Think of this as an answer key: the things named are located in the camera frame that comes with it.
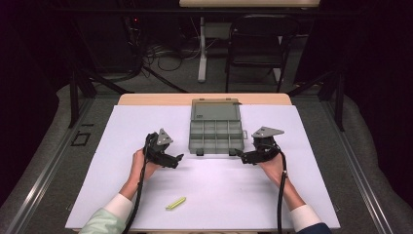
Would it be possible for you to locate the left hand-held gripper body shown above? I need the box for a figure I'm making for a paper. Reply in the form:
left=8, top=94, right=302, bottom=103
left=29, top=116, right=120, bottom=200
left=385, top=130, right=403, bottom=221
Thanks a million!
left=143, top=128, right=176, bottom=169

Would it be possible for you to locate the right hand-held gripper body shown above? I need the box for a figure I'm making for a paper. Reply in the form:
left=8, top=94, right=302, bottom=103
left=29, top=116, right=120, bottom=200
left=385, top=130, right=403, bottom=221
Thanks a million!
left=244, top=126, right=285, bottom=165

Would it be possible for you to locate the grey clear compartment box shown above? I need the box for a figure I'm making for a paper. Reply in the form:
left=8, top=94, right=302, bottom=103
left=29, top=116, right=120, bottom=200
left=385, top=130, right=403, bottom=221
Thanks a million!
left=188, top=97, right=249, bottom=157

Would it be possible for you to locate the small yellow-green stick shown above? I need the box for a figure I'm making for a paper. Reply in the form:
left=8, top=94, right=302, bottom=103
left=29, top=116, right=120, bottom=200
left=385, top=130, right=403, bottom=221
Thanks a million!
left=165, top=196, right=188, bottom=212

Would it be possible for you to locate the person's right hand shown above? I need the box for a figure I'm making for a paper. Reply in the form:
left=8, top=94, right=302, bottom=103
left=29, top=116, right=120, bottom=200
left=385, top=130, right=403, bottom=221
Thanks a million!
left=257, top=151, right=289, bottom=189

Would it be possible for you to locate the person's left hand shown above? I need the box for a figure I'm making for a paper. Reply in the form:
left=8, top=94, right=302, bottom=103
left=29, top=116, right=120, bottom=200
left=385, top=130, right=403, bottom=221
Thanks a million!
left=129, top=148, right=163, bottom=183

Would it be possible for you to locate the white table mat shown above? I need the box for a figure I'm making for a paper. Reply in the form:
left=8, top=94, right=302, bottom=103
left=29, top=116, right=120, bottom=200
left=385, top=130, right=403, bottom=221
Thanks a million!
left=64, top=104, right=342, bottom=232

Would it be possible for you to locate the black metal stand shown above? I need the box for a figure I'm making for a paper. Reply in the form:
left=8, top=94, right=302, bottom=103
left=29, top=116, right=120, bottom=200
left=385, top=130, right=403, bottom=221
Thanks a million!
left=67, top=62, right=134, bottom=130
left=286, top=68, right=347, bottom=133

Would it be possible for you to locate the black folding chair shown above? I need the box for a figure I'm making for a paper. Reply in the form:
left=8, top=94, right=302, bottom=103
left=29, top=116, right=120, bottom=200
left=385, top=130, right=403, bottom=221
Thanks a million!
left=224, top=14, right=302, bottom=94

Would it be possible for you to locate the white desk leg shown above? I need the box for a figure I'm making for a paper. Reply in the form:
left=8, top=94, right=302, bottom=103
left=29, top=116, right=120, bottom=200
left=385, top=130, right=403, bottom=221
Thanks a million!
left=197, top=16, right=209, bottom=84

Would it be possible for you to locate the dark equipment with red light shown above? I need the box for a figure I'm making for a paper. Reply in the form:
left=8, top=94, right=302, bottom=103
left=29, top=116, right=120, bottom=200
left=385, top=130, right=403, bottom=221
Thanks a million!
left=121, top=0, right=145, bottom=77

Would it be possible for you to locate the light wooden desk top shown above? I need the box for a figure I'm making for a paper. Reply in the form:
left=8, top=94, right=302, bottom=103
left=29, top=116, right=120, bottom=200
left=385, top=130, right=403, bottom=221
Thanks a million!
left=178, top=0, right=321, bottom=9

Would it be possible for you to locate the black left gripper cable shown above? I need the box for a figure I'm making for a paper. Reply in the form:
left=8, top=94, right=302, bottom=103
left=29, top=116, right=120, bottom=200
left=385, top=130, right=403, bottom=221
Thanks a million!
left=122, top=132, right=151, bottom=234

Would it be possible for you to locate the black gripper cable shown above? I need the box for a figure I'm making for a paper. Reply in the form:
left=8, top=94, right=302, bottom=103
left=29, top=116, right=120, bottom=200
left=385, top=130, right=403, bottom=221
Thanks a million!
left=277, top=150, right=289, bottom=234
left=122, top=132, right=151, bottom=234

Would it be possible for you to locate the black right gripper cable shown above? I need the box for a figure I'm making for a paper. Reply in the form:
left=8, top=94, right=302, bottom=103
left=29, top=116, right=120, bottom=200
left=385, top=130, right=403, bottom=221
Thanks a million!
left=277, top=150, right=289, bottom=234

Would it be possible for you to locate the aluminium floor rail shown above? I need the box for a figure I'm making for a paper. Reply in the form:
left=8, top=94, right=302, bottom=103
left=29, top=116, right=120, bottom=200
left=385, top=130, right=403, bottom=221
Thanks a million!
left=320, top=97, right=394, bottom=234
left=5, top=97, right=95, bottom=234

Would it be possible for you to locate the tangle of floor cables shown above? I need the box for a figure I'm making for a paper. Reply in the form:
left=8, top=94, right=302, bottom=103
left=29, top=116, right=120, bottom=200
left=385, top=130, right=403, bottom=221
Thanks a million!
left=141, top=38, right=203, bottom=73

